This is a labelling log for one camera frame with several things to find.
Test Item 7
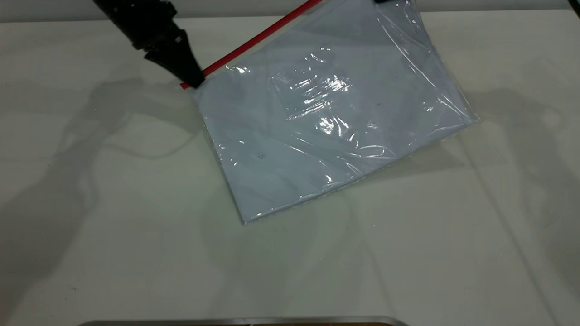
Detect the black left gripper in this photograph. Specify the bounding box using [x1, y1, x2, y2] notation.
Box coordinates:
[93, 0, 205, 89]

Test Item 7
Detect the clear plastic zip bag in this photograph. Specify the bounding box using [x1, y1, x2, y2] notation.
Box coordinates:
[180, 0, 480, 226]

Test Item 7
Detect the silver metal bar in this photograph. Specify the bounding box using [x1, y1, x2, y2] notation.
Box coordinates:
[77, 316, 411, 326]

